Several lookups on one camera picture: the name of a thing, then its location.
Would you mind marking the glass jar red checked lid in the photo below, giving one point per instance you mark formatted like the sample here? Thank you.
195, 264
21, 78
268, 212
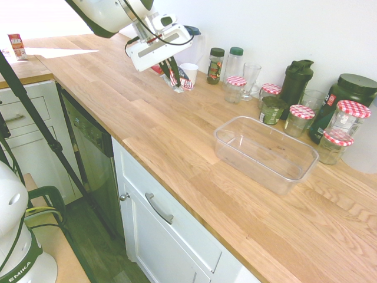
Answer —
269, 91
332, 150
235, 92
298, 123
347, 119

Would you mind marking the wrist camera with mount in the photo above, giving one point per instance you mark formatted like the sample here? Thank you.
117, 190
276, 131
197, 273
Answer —
166, 21

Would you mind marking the black tripod leg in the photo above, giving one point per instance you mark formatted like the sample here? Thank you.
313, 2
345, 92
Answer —
29, 101

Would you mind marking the red BBQ chip bag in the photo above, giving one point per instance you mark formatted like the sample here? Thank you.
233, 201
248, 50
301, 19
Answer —
187, 84

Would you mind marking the white cabinet with drawers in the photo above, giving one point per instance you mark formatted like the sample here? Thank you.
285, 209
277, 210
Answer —
29, 147

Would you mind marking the dark green shaker bottle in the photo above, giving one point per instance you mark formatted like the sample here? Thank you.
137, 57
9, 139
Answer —
296, 85

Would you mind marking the green-lidded small jar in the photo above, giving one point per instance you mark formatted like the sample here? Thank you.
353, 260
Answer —
272, 113

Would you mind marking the short clear glass tumbler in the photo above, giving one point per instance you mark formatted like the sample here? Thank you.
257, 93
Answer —
313, 98

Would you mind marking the red and white carton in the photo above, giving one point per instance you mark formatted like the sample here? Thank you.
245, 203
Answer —
17, 47

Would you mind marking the spice jar with dark lid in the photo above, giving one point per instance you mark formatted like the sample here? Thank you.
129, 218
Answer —
215, 69

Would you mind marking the stainless dishwasher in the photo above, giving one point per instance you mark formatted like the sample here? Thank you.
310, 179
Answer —
94, 159

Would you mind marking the clear rectangular plastic container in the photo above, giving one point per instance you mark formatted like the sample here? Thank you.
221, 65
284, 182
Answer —
265, 153

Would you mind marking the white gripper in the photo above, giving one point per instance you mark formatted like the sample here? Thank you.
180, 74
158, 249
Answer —
147, 60

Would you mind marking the white mug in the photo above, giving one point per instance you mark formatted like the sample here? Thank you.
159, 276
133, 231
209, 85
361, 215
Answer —
190, 70

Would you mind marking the clear bottle with green lid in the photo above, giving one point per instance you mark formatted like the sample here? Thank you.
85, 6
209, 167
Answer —
234, 63

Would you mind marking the dark Vega protein tub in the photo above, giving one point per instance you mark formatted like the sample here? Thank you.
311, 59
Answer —
353, 87

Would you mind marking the silver cabinet knob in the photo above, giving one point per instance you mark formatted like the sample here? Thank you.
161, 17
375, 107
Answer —
124, 196

